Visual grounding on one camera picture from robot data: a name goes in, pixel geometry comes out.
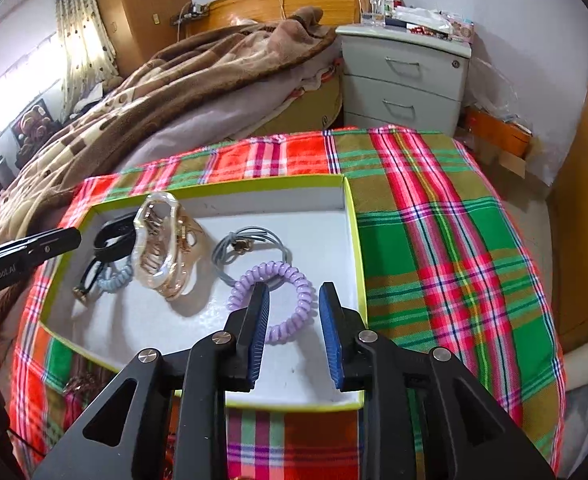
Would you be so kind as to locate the clear plastic bag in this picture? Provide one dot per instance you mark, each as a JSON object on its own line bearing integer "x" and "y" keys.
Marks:
{"x": 503, "y": 90}

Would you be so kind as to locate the plaid cloth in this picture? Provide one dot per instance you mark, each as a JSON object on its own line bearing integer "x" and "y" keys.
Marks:
{"x": 448, "y": 260}

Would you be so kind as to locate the orange box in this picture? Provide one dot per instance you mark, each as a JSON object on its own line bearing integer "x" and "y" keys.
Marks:
{"x": 498, "y": 132}

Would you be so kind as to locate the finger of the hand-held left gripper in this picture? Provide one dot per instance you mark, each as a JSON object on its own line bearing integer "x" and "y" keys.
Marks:
{"x": 49, "y": 245}

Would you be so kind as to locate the black wristband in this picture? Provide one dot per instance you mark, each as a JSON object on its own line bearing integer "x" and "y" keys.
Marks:
{"x": 105, "y": 245}

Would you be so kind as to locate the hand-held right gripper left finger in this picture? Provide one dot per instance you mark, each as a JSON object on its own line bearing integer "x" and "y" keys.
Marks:
{"x": 256, "y": 340}

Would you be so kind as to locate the grey nightstand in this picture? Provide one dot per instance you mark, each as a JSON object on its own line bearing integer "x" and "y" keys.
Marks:
{"x": 398, "y": 85}

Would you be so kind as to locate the wooden door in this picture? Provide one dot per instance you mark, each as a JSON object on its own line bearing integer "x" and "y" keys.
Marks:
{"x": 583, "y": 185}

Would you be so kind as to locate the pile of small packets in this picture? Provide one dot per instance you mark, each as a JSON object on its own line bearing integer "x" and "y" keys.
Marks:
{"x": 433, "y": 22}

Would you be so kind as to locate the yellow-green cardboard box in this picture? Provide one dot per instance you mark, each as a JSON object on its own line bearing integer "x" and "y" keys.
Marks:
{"x": 319, "y": 240}

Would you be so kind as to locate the translucent hair claw clip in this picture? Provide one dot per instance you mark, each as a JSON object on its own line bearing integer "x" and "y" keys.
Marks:
{"x": 146, "y": 260}

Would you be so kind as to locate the clear glass cup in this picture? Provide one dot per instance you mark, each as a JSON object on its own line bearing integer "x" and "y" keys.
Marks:
{"x": 372, "y": 10}

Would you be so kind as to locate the wooden wardrobe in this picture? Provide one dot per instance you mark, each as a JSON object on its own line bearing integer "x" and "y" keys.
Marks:
{"x": 139, "y": 10}

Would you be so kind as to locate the wooden bed side rail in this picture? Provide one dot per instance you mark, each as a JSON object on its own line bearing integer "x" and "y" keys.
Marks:
{"x": 304, "y": 110}

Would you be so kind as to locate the window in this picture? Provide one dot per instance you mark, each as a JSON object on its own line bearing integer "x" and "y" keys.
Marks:
{"x": 19, "y": 80}

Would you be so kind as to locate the power strip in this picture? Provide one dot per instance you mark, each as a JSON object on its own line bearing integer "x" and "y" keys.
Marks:
{"x": 191, "y": 12}

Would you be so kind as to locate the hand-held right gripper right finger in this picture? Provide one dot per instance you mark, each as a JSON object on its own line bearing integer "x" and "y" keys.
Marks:
{"x": 331, "y": 340}

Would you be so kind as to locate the spotted curtain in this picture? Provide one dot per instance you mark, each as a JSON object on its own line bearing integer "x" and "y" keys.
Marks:
{"x": 86, "y": 45}

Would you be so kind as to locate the brown patterned blanket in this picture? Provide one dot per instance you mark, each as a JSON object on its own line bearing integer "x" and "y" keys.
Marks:
{"x": 124, "y": 110}

